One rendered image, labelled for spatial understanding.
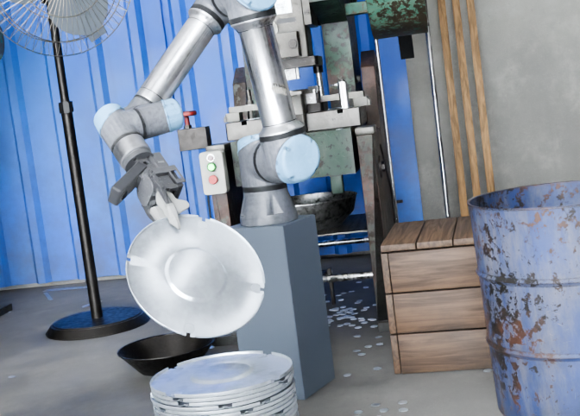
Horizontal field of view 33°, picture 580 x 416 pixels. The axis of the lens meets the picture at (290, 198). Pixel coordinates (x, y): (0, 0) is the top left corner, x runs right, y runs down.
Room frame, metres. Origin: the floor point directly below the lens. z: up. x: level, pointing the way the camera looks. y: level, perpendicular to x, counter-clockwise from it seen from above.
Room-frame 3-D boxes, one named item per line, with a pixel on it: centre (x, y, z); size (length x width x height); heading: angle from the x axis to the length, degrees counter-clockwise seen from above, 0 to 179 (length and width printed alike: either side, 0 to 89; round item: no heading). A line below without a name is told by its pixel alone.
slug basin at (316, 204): (3.34, -0.06, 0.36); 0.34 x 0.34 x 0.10
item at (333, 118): (3.34, -0.06, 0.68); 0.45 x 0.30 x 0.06; 81
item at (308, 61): (3.34, -0.06, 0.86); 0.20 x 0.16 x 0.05; 81
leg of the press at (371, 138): (3.43, -0.35, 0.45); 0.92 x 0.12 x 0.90; 171
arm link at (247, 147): (2.51, 0.06, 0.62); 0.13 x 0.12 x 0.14; 31
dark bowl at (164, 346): (2.89, 0.43, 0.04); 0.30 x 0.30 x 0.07
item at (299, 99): (3.16, -0.03, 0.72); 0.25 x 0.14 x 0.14; 171
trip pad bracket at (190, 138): (3.16, 0.28, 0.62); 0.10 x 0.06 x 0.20; 81
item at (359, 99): (3.31, -0.23, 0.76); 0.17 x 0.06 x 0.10; 81
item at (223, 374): (1.92, 0.18, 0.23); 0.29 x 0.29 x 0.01
